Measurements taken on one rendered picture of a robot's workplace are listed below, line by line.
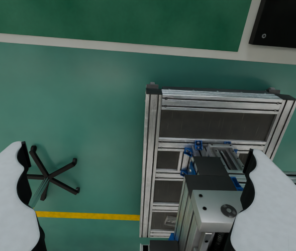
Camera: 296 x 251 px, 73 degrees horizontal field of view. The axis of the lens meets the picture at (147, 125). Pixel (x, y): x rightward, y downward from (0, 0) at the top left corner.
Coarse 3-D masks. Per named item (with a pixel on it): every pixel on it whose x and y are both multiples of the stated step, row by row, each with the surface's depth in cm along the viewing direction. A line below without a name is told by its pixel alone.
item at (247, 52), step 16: (256, 0) 44; (96, 48) 48; (112, 48) 48; (128, 48) 48; (144, 48) 48; (160, 48) 48; (176, 48) 48; (192, 48) 48; (240, 48) 48; (256, 48) 48; (272, 48) 48; (288, 48) 49
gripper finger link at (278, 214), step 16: (256, 160) 10; (256, 176) 9; (272, 176) 9; (256, 192) 8; (272, 192) 8; (288, 192) 8; (256, 208) 8; (272, 208) 8; (288, 208) 8; (240, 224) 7; (256, 224) 7; (272, 224) 7; (288, 224) 7; (240, 240) 6; (256, 240) 6; (272, 240) 6; (288, 240) 6
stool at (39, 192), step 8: (32, 152) 145; (40, 160) 151; (40, 168) 152; (64, 168) 152; (32, 176) 156; (40, 176) 156; (48, 176) 156; (40, 184) 149; (48, 184) 161; (56, 184) 160; (64, 184) 162; (40, 192) 143; (72, 192) 164; (32, 200) 136; (32, 208) 132
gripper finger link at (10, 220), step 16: (16, 144) 10; (0, 160) 9; (16, 160) 9; (0, 176) 8; (16, 176) 8; (0, 192) 8; (16, 192) 8; (0, 208) 7; (16, 208) 7; (0, 224) 6; (16, 224) 6; (32, 224) 6; (0, 240) 6; (16, 240) 6; (32, 240) 6
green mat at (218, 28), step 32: (0, 0) 43; (32, 0) 43; (64, 0) 43; (96, 0) 43; (128, 0) 43; (160, 0) 43; (192, 0) 43; (224, 0) 43; (0, 32) 46; (32, 32) 46; (64, 32) 46; (96, 32) 46; (128, 32) 46; (160, 32) 46; (192, 32) 46; (224, 32) 46
